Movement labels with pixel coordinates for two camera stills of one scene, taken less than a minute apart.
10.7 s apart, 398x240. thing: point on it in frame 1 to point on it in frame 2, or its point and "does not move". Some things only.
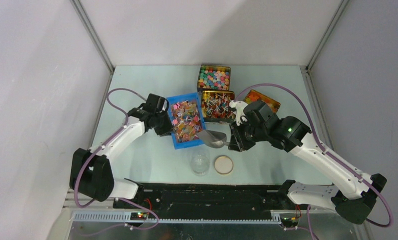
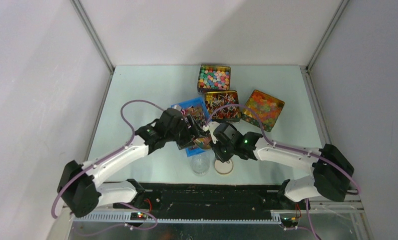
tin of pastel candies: x=214 y=78 does not move
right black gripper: x=237 y=142 to x=215 y=146
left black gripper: x=167 y=129 to x=190 y=133
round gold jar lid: x=223 y=164 does not move
